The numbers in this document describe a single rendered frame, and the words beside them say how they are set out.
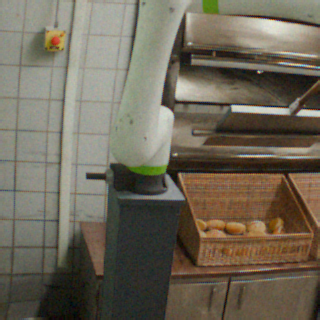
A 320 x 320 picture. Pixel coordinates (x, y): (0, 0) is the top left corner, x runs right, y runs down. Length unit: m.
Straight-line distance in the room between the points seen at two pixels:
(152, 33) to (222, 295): 1.56
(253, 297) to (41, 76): 1.40
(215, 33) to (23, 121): 0.98
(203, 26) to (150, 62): 1.35
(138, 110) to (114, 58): 1.24
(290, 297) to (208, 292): 0.43
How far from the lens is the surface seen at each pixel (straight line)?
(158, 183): 1.95
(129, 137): 1.72
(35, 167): 3.04
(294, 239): 2.96
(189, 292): 2.85
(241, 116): 2.66
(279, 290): 3.03
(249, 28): 3.10
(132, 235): 1.97
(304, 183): 3.40
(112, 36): 2.92
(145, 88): 1.70
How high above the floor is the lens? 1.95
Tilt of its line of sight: 16 degrees down
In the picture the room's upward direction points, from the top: 8 degrees clockwise
